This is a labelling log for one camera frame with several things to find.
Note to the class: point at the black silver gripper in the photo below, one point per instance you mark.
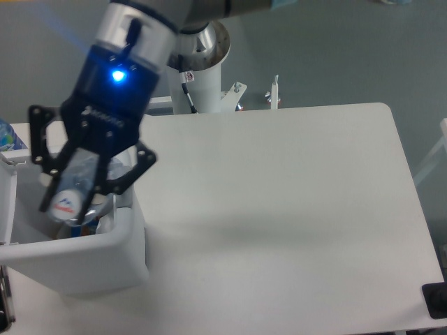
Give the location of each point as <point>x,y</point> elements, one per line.
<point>103,114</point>

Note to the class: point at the crushed clear plastic bottle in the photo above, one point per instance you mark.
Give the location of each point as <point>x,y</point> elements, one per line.
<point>76,182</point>

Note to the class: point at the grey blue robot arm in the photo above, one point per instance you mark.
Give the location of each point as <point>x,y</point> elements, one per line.
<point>189,13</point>

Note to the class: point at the white trash can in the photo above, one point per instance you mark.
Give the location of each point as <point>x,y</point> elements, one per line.
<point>43,250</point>

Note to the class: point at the orange blue snack wrapper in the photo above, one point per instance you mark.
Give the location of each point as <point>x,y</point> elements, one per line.
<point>84,230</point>

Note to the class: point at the blue labelled water bottle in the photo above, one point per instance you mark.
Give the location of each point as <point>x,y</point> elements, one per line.
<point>10,141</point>

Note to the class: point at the black object at left edge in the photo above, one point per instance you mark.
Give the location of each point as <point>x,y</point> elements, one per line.
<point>8,316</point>

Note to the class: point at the black clamp at table corner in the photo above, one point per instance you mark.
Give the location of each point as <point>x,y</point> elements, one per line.
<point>435,299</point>

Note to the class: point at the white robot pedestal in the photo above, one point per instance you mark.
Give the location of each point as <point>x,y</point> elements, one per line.
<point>194,73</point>

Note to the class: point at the white bracket with bolt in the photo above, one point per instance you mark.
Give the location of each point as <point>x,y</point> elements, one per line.
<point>272,97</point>

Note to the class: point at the white frame at right edge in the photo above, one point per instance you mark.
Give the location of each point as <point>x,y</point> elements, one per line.
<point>432,159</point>

